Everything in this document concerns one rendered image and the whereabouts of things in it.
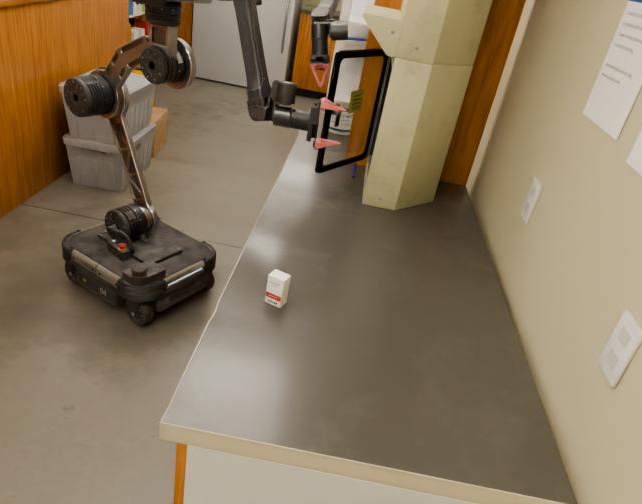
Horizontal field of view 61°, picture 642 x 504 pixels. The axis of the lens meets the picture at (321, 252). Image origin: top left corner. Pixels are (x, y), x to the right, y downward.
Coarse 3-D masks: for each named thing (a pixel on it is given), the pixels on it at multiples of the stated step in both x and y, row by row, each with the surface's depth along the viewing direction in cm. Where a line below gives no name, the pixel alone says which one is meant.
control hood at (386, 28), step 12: (372, 12) 157; (384, 12) 163; (396, 12) 170; (372, 24) 153; (384, 24) 152; (396, 24) 152; (384, 36) 154; (396, 36) 154; (384, 48) 156; (396, 48) 155
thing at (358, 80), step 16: (352, 64) 171; (368, 64) 178; (352, 80) 175; (368, 80) 182; (336, 96) 172; (352, 96) 179; (368, 96) 186; (352, 112) 183; (368, 112) 191; (336, 128) 179; (352, 128) 187; (368, 128) 196; (352, 144) 192; (336, 160) 188
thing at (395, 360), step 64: (320, 128) 244; (320, 192) 182; (448, 192) 202; (256, 256) 139; (320, 256) 145; (384, 256) 151; (448, 256) 157; (256, 320) 117; (320, 320) 120; (384, 320) 124; (448, 320) 129; (512, 320) 134; (192, 384) 97; (256, 384) 100; (320, 384) 103; (384, 384) 106; (448, 384) 109; (512, 384) 112; (256, 448) 90; (320, 448) 90; (384, 448) 92; (448, 448) 95; (512, 448) 97
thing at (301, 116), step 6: (312, 108) 154; (294, 114) 156; (300, 114) 156; (306, 114) 156; (294, 120) 156; (300, 120) 156; (306, 120) 156; (294, 126) 157; (300, 126) 157; (306, 126) 157; (312, 126) 156; (306, 138) 158
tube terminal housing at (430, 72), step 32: (416, 0) 149; (448, 0) 148; (480, 0) 156; (416, 32) 153; (448, 32) 154; (480, 32) 163; (416, 64) 157; (448, 64) 161; (416, 96) 161; (448, 96) 168; (384, 128) 167; (416, 128) 166; (448, 128) 176; (384, 160) 171; (416, 160) 174; (384, 192) 177; (416, 192) 182
